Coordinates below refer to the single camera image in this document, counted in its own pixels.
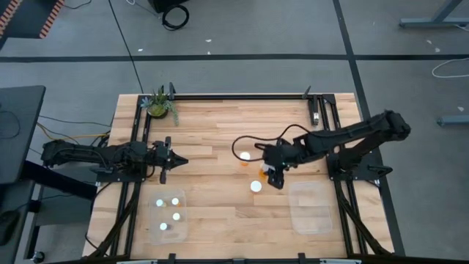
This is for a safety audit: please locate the grey table foot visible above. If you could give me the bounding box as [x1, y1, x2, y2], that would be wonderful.
[436, 114, 469, 128]

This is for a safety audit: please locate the black platform with striped edges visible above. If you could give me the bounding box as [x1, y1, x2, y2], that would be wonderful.
[0, 0, 65, 40]

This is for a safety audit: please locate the black aluminium table frame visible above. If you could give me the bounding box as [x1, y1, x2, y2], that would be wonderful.
[86, 82, 395, 264]

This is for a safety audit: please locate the coiled black cable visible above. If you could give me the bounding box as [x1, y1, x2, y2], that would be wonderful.
[161, 4, 191, 32]

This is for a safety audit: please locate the grey table leg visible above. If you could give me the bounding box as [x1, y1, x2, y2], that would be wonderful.
[399, 0, 469, 29]

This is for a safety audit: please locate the white floor cable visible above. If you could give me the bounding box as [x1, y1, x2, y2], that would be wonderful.
[431, 56, 469, 79]

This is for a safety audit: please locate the black right camera cable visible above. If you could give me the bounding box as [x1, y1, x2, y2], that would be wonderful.
[231, 123, 312, 164]

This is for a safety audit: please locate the black desk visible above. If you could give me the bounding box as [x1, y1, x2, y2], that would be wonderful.
[0, 85, 47, 184]

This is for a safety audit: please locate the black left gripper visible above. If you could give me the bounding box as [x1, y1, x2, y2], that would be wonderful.
[146, 136, 189, 185]

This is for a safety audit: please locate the yellow floor cable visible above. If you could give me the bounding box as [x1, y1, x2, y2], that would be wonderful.
[35, 122, 111, 143]

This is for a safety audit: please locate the clear plastic bin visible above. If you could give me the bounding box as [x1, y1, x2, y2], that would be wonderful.
[148, 188, 190, 246]
[288, 180, 333, 235]

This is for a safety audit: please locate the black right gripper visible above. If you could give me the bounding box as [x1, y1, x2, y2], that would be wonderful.
[255, 141, 298, 190]

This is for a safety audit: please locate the potted succulent plant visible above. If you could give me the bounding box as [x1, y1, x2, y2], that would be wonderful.
[140, 86, 180, 127]

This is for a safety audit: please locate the black box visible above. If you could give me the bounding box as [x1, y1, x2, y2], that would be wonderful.
[148, 0, 190, 12]

